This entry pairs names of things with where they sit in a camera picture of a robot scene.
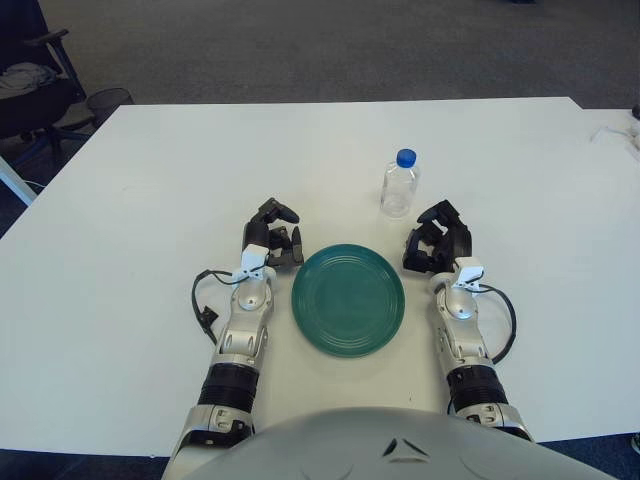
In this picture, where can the silver robot torso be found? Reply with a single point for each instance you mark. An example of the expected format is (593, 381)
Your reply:
(370, 445)

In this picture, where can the clear bottle with blue cap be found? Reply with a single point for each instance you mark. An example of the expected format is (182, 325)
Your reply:
(399, 190)

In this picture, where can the black mesh wastebasket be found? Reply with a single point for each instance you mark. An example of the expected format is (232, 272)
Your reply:
(107, 102)

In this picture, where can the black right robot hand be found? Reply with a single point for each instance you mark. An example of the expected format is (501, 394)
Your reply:
(452, 239)

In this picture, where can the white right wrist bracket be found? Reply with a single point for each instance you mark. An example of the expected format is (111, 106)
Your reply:
(470, 270)

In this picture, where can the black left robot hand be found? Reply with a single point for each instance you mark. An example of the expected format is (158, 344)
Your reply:
(256, 234)

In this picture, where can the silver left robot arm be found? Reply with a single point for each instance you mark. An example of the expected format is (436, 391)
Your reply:
(247, 300)

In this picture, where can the white desk edge panel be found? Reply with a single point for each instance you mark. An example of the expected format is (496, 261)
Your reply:
(17, 182)

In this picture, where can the green ribbed plate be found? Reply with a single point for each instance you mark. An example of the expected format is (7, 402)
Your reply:
(348, 300)

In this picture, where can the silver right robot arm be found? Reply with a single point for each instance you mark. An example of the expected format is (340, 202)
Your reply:
(462, 307)

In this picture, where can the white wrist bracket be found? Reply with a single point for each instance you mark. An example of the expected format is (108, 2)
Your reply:
(470, 270)
(254, 257)

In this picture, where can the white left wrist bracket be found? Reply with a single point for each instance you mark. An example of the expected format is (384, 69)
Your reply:
(254, 257)

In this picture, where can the grey cloth bundle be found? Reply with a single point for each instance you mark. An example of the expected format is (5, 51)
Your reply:
(22, 77)

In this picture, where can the black office chair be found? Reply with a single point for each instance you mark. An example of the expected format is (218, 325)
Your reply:
(30, 107)

